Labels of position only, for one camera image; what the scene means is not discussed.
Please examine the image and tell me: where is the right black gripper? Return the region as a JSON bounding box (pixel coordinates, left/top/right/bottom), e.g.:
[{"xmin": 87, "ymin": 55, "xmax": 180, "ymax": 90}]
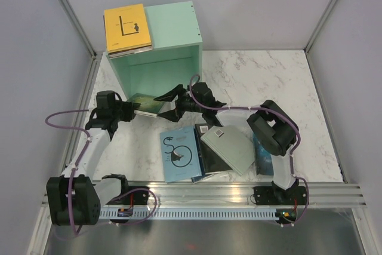
[{"xmin": 154, "ymin": 84, "xmax": 205, "ymax": 122}]

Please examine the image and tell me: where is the aluminium rail beam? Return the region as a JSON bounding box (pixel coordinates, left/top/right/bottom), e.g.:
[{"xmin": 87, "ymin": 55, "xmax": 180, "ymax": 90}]
[{"xmin": 41, "ymin": 182, "xmax": 368, "ymax": 208}]

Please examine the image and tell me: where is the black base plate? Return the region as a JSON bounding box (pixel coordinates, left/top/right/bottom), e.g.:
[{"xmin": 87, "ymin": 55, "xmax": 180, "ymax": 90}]
[
  {"xmin": 253, "ymin": 186, "xmax": 307, "ymax": 206},
  {"xmin": 127, "ymin": 186, "xmax": 150, "ymax": 207}
]

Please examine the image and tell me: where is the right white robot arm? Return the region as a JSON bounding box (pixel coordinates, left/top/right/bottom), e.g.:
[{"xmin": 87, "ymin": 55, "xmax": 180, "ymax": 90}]
[{"xmin": 154, "ymin": 82, "xmax": 301, "ymax": 204}]

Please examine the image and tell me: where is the white slotted cable duct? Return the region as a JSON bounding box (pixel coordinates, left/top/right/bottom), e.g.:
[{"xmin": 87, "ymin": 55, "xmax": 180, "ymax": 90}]
[{"xmin": 99, "ymin": 206, "xmax": 279, "ymax": 220}]

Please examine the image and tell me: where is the dark purple galaxy book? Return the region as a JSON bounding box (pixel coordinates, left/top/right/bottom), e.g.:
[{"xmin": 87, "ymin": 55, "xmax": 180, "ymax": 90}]
[{"xmin": 104, "ymin": 16, "xmax": 152, "ymax": 58}]

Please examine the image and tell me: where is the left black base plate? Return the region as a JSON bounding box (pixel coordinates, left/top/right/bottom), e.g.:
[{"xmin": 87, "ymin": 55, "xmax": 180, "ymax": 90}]
[{"xmin": 127, "ymin": 186, "xmax": 150, "ymax": 207}]

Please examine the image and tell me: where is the yellow book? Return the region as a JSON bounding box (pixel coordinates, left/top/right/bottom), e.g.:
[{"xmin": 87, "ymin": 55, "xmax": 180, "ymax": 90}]
[{"xmin": 103, "ymin": 4, "xmax": 152, "ymax": 54}]

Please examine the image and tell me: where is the green forest cover book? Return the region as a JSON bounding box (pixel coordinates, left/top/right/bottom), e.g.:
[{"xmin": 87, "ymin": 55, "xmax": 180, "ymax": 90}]
[{"xmin": 128, "ymin": 93, "xmax": 165, "ymax": 118}]

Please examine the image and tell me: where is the black file folder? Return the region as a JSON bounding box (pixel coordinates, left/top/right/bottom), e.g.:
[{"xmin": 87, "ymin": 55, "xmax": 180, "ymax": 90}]
[{"xmin": 195, "ymin": 124, "xmax": 231, "ymax": 175}]

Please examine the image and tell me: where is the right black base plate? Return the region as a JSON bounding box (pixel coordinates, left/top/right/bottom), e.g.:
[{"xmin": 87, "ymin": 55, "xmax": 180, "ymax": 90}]
[{"xmin": 253, "ymin": 186, "xmax": 307, "ymax": 206}]

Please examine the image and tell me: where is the grey green notebook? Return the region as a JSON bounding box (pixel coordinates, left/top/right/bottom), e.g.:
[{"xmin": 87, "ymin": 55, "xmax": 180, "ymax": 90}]
[{"xmin": 201, "ymin": 125, "xmax": 255, "ymax": 176}]

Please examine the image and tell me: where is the mint green open cabinet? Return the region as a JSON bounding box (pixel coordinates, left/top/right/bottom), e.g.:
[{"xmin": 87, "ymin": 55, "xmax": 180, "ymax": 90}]
[{"xmin": 109, "ymin": 1, "xmax": 202, "ymax": 97}]

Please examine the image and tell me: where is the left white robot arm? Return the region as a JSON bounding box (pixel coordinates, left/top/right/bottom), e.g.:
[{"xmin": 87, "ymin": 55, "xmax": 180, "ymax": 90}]
[{"xmin": 46, "ymin": 90, "xmax": 140, "ymax": 229}]

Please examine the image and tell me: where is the light blue book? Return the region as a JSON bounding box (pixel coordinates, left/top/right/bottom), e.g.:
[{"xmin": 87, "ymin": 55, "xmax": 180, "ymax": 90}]
[{"xmin": 159, "ymin": 126, "xmax": 202, "ymax": 183}]

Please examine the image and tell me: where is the blue ocean cover book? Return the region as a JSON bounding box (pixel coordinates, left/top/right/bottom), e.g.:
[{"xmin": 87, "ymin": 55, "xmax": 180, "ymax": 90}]
[{"xmin": 252, "ymin": 134, "xmax": 273, "ymax": 176}]

